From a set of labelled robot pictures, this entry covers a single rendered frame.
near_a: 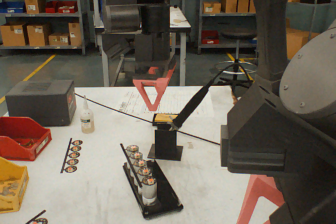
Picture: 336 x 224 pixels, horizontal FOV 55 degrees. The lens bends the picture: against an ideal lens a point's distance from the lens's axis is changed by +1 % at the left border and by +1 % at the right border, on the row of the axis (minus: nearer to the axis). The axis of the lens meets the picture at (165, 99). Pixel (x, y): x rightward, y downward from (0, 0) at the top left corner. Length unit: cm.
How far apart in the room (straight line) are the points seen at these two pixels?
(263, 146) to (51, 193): 50
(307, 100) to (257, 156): 6
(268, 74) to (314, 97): 60
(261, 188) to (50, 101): 65
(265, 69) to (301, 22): 478
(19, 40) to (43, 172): 438
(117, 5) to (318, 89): 47
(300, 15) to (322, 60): 533
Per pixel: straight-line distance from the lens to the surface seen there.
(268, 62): 78
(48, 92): 88
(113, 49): 67
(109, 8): 61
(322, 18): 569
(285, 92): 21
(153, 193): 56
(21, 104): 90
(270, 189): 33
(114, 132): 85
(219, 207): 61
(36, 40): 495
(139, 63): 62
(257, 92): 23
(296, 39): 389
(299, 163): 23
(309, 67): 21
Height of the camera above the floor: 114
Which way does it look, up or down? 22 degrees down
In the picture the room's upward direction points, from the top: straight up
